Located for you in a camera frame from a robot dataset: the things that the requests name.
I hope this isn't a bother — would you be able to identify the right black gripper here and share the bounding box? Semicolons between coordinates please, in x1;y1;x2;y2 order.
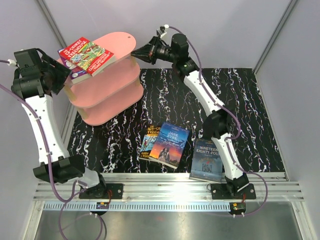
130;36;177;66

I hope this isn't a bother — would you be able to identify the purple paperback book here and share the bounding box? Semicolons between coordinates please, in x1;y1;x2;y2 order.
57;48;92;85

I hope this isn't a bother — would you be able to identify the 13-Storey Treehouse red book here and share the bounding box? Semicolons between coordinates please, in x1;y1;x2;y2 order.
59;37;117;77

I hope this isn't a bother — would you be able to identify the Jane Eyre blue book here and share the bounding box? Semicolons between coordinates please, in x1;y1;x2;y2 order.
149;122;190;169

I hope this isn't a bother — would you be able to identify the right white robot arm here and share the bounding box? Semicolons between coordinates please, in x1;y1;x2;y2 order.
131;33;249;199

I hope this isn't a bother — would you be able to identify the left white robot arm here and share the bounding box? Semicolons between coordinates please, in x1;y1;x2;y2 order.
11;48;108;199

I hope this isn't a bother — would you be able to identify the black marble table mat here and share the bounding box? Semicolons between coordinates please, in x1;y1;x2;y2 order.
67;68;285;173

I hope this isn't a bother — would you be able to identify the pink three-tier shelf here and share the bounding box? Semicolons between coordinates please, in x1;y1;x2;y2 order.
63;31;144;126

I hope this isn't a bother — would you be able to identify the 169-Storey Treehouse black book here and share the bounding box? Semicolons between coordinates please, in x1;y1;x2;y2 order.
138;125;161;160

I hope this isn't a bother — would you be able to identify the Nineteen Eighty-Four blue book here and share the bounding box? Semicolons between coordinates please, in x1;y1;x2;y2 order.
189;138;223;183

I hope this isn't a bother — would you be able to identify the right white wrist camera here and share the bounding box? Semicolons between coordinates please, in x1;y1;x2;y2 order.
156;24;170;39

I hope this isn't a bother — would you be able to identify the slotted white cable duct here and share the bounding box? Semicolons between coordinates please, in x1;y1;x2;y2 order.
44;201;230;212

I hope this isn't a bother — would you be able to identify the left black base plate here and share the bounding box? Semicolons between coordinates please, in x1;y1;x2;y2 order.
79;183;124;200

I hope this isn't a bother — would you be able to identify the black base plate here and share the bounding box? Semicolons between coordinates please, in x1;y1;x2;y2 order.
79;183;124;200
209;183;257;200

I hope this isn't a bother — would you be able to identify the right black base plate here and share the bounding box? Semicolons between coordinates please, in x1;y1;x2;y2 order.
209;183;257;200

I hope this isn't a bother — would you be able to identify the aluminium rail frame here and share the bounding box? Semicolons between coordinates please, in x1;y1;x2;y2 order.
23;99;312;240

